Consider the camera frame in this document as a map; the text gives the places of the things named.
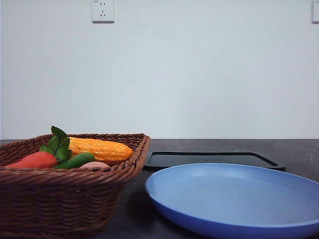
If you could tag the brown egg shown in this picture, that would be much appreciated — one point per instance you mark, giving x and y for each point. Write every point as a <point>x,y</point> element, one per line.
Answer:
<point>96,165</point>

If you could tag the blue plate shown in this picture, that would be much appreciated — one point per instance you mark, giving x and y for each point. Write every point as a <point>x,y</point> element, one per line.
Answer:
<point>238,200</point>

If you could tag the brown wicker basket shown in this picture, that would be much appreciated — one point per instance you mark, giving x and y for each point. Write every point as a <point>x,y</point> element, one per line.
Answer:
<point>64,203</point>

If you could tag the black tray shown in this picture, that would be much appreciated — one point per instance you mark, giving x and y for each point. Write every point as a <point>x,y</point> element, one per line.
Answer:
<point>163,160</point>

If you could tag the yellow toy corn cob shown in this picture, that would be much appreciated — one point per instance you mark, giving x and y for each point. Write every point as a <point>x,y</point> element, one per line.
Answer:
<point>99,149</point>

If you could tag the green toy pepper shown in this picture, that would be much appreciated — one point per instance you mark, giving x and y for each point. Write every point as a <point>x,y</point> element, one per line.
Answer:
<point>76,161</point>

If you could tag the red toy carrot with leaves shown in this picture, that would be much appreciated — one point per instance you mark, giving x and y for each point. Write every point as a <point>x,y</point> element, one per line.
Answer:
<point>55,150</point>

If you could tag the white wall socket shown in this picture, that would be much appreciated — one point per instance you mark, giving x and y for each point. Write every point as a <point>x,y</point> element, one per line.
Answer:
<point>103,11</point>

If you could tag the white wall plate right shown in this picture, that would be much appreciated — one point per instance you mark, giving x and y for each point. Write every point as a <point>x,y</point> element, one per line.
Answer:
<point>315,11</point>

